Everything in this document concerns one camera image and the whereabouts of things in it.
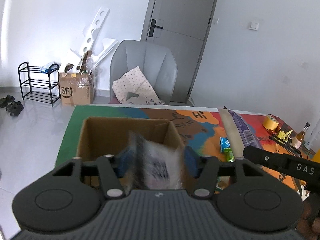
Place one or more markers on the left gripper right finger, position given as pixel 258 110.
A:
pixel 203 171

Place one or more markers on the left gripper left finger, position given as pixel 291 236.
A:
pixel 111 169

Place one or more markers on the green candy packet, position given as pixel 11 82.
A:
pixel 229 156

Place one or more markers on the blue candy packet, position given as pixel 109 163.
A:
pixel 224 144

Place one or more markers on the white bread snack pack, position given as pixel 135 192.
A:
pixel 154 163

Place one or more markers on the purple snack pack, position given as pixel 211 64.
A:
pixel 238 132

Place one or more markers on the clear plastic bottle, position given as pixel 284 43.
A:
pixel 313 136

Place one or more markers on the small brown glass bottle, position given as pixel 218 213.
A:
pixel 299 138

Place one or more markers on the black folding stand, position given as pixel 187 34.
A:
pixel 301 152

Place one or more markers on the yellow crumpled wrapper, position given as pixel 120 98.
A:
pixel 284 135

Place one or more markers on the colourful cartoon table mat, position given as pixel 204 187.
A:
pixel 201 130

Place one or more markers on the open cardboard box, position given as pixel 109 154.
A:
pixel 100 136

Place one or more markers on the yellow tape roll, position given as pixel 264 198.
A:
pixel 270 123

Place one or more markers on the dotted beige cushion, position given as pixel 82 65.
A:
pixel 133 88

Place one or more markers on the SF cardboard shipping box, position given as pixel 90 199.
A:
pixel 76 88

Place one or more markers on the grey padded chair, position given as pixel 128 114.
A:
pixel 156 62

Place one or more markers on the black shoe rack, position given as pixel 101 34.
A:
pixel 37 85

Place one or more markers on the black sandals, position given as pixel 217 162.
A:
pixel 11 105

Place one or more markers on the white perforated foam board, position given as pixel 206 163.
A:
pixel 89 36

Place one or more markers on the grey door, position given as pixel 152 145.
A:
pixel 186 24

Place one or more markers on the white wall switch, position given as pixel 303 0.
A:
pixel 254 26

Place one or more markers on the black door handle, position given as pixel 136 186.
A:
pixel 153 26

